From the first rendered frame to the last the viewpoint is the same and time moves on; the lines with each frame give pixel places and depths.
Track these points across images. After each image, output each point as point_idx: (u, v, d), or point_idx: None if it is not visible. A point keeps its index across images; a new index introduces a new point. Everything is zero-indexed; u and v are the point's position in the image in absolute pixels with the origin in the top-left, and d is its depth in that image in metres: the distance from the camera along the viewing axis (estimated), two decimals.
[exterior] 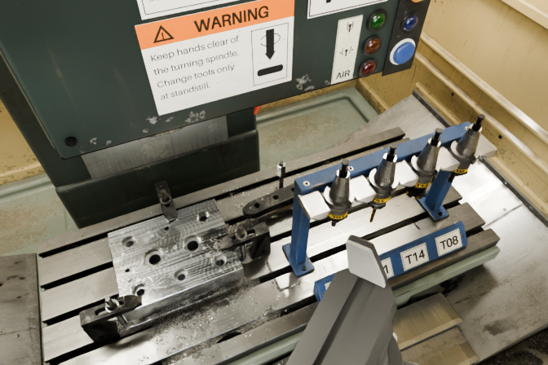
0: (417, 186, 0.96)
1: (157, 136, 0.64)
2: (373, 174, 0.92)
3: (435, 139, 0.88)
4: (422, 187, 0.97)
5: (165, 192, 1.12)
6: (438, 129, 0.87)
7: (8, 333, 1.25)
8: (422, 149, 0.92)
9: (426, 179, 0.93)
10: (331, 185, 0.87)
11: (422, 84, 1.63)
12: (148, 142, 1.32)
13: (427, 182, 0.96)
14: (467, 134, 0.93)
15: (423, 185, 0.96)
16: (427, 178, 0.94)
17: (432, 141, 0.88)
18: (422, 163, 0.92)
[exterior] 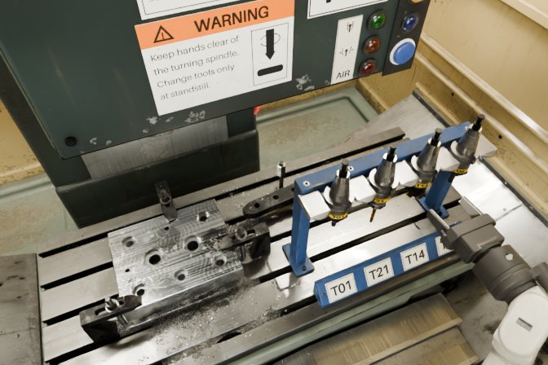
0: (417, 186, 0.96)
1: (157, 136, 0.64)
2: (373, 174, 0.92)
3: (435, 139, 0.88)
4: (422, 187, 0.97)
5: (165, 192, 1.12)
6: (438, 129, 0.87)
7: (8, 333, 1.25)
8: (422, 149, 0.92)
9: (426, 179, 0.93)
10: (331, 185, 0.87)
11: (422, 84, 1.63)
12: (148, 142, 1.32)
13: (427, 182, 0.96)
14: (467, 134, 0.93)
15: (423, 185, 0.96)
16: (427, 178, 0.94)
17: (432, 141, 0.88)
18: (422, 163, 0.92)
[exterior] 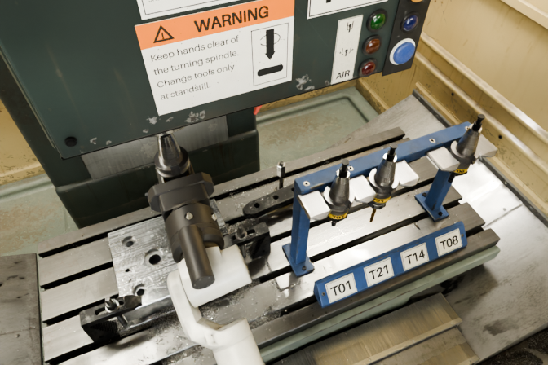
0: None
1: (157, 136, 0.64)
2: (373, 174, 0.92)
3: None
4: None
5: None
6: None
7: (8, 333, 1.25)
8: None
9: (168, 177, 0.78)
10: (331, 185, 0.87)
11: (422, 84, 1.63)
12: (148, 142, 1.32)
13: None
14: (467, 134, 0.93)
15: None
16: (170, 176, 0.78)
17: None
18: (160, 157, 0.77)
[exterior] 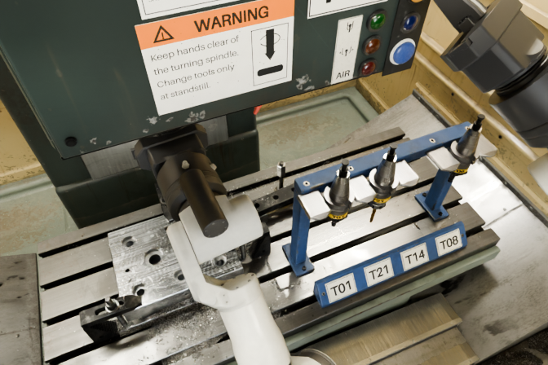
0: None
1: (157, 136, 0.64)
2: (373, 174, 0.92)
3: None
4: None
5: None
6: None
7: (8, 333, 1.25)
8: None
9: None
10: (331, 185, 0.87)
11: (422, 84, 1.63)
12: None
13: None
14: (467, 134, 0.93)
15: None
16: None
17: None
18: None
